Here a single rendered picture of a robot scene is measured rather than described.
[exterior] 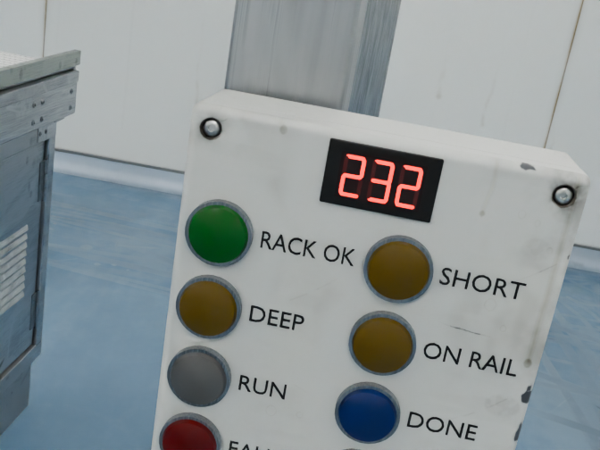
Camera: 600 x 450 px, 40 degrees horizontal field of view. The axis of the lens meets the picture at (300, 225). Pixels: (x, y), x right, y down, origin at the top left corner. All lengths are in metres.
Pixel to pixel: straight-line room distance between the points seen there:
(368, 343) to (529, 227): 0.09
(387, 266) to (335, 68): 0.11
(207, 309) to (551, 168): 0.16
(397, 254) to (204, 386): 0.11
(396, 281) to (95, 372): 2.11
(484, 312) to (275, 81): 0.15
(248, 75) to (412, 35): 3.42
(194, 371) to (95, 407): 1.90
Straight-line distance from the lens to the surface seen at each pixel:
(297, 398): 0.40
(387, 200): 0.35
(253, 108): 0.36
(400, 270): 0.36
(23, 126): 1.75
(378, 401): 0.38
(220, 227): 0.36
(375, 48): 1.51
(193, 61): 3.93
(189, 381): 0.39
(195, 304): 0.38
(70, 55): 1.91
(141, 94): 4.02
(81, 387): 2.37
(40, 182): 2.00
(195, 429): 0.41
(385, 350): 0.37
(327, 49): 0.41
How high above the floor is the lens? 1.22
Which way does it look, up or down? 19 degrees down
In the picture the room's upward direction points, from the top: 10 degrees clockwise
